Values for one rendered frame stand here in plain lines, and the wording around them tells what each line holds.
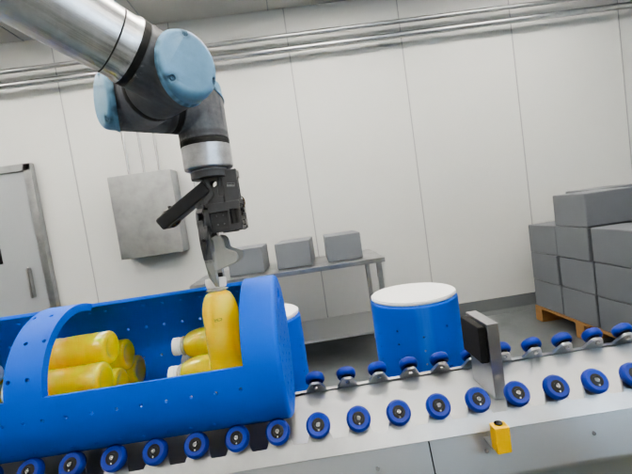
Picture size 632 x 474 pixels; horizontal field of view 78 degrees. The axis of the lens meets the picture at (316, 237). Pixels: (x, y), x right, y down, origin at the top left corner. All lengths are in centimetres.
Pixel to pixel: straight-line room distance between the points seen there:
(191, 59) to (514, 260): 435
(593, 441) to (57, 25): 103
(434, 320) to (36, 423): 98
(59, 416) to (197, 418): 23
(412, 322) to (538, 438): 50
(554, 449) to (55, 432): 88
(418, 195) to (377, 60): 143
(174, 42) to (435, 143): 391
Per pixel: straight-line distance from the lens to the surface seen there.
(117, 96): 68
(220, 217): 73
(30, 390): 85
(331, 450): 81
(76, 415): 83
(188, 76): 57
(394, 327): 127
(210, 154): 73
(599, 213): 365
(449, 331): 130
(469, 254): 446
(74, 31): 56
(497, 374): 90
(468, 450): 85
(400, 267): 423
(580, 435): 93
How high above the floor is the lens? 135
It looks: 4 degrees down
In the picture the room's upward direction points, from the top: 8 degrees counter-clockwise
